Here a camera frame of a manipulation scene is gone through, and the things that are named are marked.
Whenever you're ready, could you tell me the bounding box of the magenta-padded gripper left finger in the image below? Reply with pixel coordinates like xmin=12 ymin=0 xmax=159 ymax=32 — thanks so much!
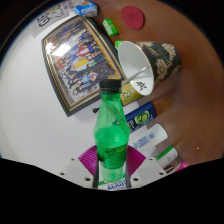
xmin=59 ymin=144 xmax=100 ymax=190

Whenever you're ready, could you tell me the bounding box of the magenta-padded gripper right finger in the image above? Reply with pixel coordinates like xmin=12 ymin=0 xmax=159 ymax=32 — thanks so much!
xmin=124 ymin=145 xmax=167 ymax=190

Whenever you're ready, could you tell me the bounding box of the green plastic drink bottle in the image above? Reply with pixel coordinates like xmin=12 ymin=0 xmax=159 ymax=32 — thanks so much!
xmin=93 ymin=79 xmax=132 ymax=184

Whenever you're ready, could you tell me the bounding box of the white bottle with blue cap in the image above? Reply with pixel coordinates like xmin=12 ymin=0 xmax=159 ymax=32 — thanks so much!
xmin=131 ymin=122 xmax=169 ymax=151

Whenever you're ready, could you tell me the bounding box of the pink and white tall box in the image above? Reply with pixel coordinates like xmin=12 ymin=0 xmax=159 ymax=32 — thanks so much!
xmin=163 ymin=161 xmax=189 ymax=174

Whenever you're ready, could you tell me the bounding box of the blue pump bottle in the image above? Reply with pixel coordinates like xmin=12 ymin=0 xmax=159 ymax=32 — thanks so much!
xmin=124 ymin=101 xmax=158 ymax=133

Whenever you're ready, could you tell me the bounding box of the white stir stick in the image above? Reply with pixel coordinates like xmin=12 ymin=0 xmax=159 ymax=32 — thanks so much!
xmin=124 ymin=66 xmax=150 ymax=85

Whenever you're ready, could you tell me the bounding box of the framed group picture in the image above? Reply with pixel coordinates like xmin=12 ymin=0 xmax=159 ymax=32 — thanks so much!
xmin=41 ymin=14 xmax=129 ymax=118

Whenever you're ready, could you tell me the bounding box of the dark floral paper cup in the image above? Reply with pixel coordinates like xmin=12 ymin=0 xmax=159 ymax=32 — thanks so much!
xmin=117 ymin=40 xmax=183 ymax=98

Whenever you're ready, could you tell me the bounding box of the flat round red coaster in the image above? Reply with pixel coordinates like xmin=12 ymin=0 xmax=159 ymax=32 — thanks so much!
xmin=120 ymin=5 xmax=145 ymax=31

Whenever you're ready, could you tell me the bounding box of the blue tissue pack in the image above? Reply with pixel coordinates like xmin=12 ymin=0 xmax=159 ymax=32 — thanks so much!
xmin=73 ymin=0 xmax=99 ymax=18

